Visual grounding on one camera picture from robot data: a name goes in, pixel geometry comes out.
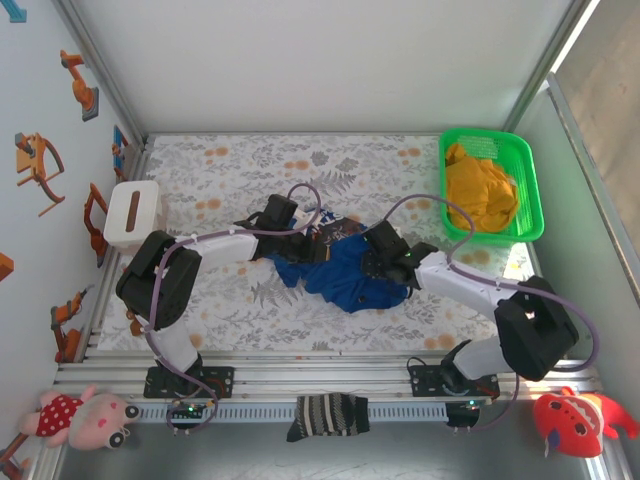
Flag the small controller board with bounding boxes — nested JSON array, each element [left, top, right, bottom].
[[167, 399, 214, 426], [446, 398, 494, 429]]

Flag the orange frame sticker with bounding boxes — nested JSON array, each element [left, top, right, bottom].
[[0, 432, 32, 480]]

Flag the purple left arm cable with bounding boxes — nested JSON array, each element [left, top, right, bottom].
[[144, 182, 324, 436]]

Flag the yellow cloth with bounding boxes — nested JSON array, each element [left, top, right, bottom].
[[444, 143, 521, 235]]

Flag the green plastic basket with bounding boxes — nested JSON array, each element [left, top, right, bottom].
[[438, 127, 545, 245]]

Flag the orange gantry machine sticker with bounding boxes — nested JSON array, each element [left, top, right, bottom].
[[14, 132, 66, 218]]

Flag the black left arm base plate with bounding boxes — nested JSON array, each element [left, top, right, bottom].
[[143, 365, 236, 400]]

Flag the red plush fish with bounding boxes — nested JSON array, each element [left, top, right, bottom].
[[532, 387, 640, 459]]

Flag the floral table mat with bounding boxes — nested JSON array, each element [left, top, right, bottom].
[[97, 132, 551, 354]]

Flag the blue orange wall sticker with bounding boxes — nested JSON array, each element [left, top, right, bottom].
[[111, 124, 131, 182]]

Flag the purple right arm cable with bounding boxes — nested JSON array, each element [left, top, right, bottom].
[[382, 194, 601, 434]]

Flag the aluminium corner post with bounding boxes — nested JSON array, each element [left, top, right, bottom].
[[52, 0, 149, 149], [502, 0, 601, 134]]

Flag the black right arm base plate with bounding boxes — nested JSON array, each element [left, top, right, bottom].
[[409, 364, 501, 400]]

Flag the blue corner wall sticker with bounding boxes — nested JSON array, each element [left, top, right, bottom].
[[0, 0, 27, 24]]

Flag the aluminium base frame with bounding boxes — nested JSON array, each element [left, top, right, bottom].
[[52, 349, 599, 401]]

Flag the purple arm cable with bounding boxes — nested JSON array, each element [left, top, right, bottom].
[[144, 182, 324, 436], [382, 194, 601, 434]]

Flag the grey slotted cable tray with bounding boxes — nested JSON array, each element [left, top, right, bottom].
[[132, 402, 451, 422]]

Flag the pink plush pig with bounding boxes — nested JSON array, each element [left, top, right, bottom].
[[18, 383, 142, 451]]

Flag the white tissue box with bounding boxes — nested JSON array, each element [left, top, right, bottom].
[[103, 179, 169, 250]]

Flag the blue t-shirt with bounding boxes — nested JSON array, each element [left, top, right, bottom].
[[272, 205, 417, 315]]

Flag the black grey striped sock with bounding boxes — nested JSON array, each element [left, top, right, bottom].
[[285, 392, 371, 444]]

